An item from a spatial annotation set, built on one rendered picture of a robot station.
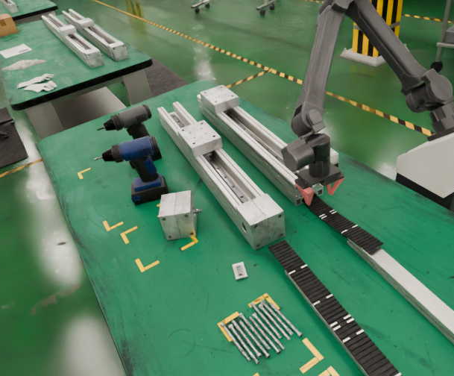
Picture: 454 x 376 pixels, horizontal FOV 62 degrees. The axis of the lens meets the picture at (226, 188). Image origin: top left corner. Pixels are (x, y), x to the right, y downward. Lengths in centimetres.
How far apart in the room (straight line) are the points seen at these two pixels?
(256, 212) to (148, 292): 35
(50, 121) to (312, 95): 200
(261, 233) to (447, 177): 54
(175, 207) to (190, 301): 28
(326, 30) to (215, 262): 70
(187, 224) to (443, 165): 72
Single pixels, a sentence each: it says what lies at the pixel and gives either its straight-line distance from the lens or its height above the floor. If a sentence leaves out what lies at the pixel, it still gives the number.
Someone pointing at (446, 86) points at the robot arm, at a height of 102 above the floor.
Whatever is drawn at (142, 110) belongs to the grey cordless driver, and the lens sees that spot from 141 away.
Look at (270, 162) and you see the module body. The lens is 120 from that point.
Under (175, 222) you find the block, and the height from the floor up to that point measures 84.
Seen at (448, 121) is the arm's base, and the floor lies 94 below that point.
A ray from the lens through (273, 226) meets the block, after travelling 102.
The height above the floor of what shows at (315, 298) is 81.
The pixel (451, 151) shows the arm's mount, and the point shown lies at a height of 93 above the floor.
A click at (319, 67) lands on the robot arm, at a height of 115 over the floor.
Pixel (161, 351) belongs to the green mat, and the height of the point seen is 78.
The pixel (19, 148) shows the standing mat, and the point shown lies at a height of 2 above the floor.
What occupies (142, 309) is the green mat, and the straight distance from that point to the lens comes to 100.
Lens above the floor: 155
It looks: 37 degrees down
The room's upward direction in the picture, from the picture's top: 11 degrees counter-clockwise
